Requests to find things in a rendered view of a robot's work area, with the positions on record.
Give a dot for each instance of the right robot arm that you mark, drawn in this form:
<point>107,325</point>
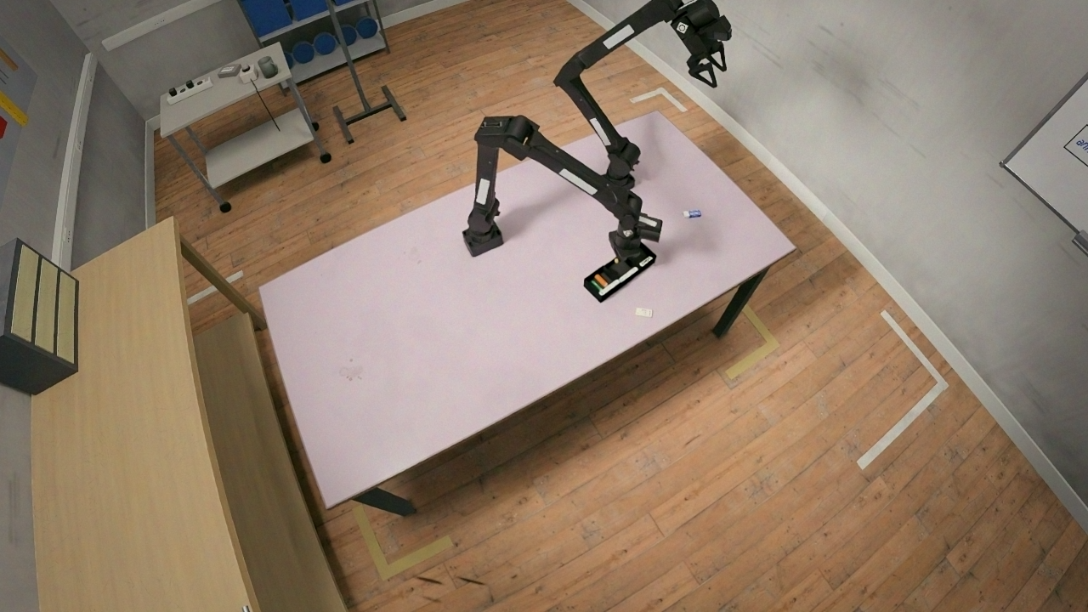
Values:
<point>509,134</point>

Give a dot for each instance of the black bin rack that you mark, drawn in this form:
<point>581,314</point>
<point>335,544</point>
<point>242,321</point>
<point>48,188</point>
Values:
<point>616,272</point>

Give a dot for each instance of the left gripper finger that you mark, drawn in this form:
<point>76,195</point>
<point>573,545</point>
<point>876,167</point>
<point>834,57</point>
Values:
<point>706,67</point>
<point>722,68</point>

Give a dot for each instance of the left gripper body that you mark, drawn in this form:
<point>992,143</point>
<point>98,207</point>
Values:
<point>694,60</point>

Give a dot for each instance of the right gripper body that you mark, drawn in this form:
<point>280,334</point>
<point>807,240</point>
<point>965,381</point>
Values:
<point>621,245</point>

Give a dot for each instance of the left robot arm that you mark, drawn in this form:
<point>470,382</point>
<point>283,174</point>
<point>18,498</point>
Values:
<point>622,153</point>

